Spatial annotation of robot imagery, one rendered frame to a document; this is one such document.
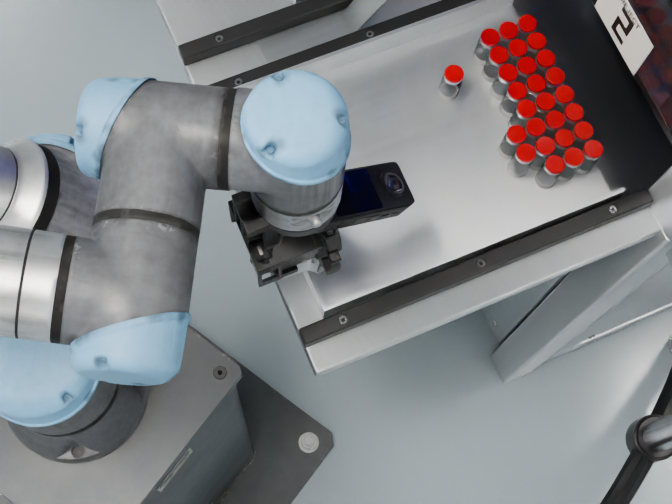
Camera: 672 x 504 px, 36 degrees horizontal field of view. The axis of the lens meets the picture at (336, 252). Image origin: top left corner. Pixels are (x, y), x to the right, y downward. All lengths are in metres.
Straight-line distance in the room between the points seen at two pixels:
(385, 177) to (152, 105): 0.27
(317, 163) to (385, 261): 0.39
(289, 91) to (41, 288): 0.21
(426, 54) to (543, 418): 0.98
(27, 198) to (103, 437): 0.28
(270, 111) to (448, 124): 0.46
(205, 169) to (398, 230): 0.40
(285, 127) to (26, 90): 1.51
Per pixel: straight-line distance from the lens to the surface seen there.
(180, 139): 0.74
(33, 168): 0.97
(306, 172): 0.72
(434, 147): 1.14
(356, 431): 1.95
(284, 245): 0.91
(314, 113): 0.72
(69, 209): 0.98
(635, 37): 1.08
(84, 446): 1.14
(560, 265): 1.13
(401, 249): 1.10
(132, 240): 0.72
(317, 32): 1.19
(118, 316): 0.70
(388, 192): 0.93
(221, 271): 2.01
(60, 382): 0.95
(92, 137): 0.75
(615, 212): 1.15
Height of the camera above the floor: 1.93
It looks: 73 degrees down
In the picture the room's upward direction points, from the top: 9 degrees clockwise
